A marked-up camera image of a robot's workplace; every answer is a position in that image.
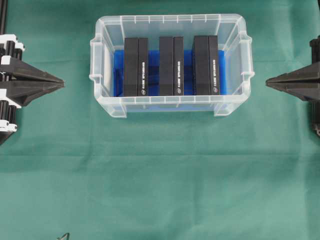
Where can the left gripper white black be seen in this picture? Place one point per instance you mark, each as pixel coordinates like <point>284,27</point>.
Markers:
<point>29,82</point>

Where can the black RealSense box D435i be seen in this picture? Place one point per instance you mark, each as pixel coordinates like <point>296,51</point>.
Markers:
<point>136,67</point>
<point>206,65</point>

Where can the black RealSense box D415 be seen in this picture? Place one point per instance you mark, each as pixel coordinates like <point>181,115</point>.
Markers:
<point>171,66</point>

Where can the clear plastic storage case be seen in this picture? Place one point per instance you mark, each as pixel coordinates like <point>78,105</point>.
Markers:
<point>107,60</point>

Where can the green table cloth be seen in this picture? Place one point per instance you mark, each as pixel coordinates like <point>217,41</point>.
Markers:
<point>72,168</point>

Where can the small dark tripod tip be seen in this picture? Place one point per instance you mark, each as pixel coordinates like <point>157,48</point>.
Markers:
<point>65,236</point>

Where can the black frame post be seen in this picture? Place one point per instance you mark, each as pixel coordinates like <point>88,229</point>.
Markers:
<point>3,15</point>

